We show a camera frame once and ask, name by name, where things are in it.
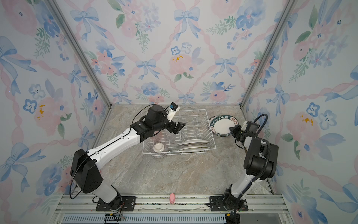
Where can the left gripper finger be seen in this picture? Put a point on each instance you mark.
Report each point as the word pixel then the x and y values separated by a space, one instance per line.
pixel 179 125
pixel 176 130

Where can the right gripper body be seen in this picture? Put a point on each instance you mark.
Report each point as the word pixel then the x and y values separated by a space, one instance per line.
pixel 237 132

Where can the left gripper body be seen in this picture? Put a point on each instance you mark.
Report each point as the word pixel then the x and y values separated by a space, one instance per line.
pixel 170 126

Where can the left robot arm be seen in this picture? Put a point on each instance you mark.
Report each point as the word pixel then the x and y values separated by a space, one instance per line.
pixel 86 165

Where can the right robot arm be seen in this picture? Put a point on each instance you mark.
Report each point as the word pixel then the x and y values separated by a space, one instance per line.
pixel 260 163

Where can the pink plastic cup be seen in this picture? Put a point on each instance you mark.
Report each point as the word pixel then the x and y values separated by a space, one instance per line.
pixel 160 136

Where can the clear cup white base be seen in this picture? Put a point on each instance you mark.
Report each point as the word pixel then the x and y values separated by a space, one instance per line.
pixel 159 151

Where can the front white plate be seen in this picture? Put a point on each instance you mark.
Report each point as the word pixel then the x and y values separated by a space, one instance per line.
pixel 193 149

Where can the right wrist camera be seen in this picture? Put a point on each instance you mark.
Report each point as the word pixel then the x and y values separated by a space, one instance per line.
pixel 251 127

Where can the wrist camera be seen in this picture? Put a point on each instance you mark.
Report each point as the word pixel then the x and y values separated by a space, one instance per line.
pixel 251 127
pixel 172 110

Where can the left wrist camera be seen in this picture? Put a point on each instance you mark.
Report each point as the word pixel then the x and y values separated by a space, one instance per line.
pixel 172 110

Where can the white wire dish rack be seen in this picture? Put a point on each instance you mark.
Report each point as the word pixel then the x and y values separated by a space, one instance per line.
pixel 197 127

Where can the pink pig toy on rail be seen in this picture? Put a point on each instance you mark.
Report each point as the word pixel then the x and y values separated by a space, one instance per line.
pixel 172 198

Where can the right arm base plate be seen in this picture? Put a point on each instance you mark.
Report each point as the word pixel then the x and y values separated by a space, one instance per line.
pixel 219 204

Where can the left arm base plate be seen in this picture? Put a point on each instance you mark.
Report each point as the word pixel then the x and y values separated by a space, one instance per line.
pixel 115 203

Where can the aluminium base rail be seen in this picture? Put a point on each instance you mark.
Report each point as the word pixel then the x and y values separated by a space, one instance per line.
pixel 186 209

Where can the right corner aluminium post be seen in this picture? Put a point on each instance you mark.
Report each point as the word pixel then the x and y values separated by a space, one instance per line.
pixel 286 13

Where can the corner aluminium post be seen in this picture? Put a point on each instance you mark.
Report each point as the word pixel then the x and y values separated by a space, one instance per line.
pixel 59 17
pixel 286 13

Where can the left corner aluminium post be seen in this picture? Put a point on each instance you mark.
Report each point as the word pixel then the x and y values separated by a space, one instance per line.
pixel 59 17

